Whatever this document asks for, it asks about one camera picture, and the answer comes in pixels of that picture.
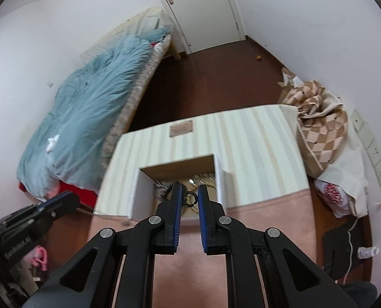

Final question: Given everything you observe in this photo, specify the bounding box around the white charger cable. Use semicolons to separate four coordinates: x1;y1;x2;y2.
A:
341;195;381;284

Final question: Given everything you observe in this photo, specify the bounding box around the red white plastic bag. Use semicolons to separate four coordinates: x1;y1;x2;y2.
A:
315;179;352;218

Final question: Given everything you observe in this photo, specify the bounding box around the brown label patch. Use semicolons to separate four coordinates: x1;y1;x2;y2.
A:
169;120;193;138

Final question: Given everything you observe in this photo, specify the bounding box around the white door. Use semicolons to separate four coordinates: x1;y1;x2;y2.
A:
160;0;245;54

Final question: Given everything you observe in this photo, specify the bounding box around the white cardboard box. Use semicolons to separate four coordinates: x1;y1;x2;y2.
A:
127;154;227;221

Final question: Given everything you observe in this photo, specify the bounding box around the white wall socket strip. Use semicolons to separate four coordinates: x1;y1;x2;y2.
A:
351;109;381;205

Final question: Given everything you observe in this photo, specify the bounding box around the black ring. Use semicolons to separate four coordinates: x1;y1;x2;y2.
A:
181;190;199;207

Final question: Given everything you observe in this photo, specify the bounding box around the pink object on floor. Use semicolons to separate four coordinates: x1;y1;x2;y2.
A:
31;245;48;272

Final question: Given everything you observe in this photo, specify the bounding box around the red sheet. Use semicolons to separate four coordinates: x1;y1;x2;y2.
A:
18;179;99;205

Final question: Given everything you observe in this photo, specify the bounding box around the white plastic bottle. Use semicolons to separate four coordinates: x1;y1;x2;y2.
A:
357;246;380;259

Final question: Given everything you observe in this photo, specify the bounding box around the silver chain necklace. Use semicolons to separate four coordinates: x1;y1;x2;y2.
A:
152;179;175;203

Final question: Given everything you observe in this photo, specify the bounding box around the striped pink table mat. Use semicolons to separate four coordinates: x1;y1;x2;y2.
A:
87;103;317;308

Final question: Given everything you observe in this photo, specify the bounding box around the blue duvet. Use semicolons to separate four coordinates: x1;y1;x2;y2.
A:
16;26;170;199

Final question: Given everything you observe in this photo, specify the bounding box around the checkered beige blanket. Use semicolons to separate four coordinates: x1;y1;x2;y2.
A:
279;80;349;178

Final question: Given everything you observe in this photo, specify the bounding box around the bed with patterned mattress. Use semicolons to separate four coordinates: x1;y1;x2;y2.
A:
16;7;174;201

